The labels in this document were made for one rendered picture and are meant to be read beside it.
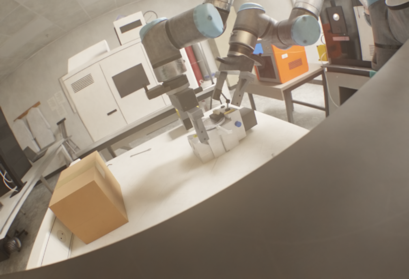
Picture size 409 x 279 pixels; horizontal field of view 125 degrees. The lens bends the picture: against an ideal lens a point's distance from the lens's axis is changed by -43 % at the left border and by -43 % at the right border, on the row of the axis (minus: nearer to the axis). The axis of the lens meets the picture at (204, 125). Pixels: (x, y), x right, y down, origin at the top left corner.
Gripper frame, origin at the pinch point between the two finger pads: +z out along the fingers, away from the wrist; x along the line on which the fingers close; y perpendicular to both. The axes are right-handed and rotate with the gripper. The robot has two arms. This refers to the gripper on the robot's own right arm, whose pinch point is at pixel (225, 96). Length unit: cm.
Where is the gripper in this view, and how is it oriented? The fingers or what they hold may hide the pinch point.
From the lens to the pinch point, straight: 61.2
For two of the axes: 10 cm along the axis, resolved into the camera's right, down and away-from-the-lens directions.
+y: -8.7, -2.1, -4.5
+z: -2.9, 9.5, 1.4
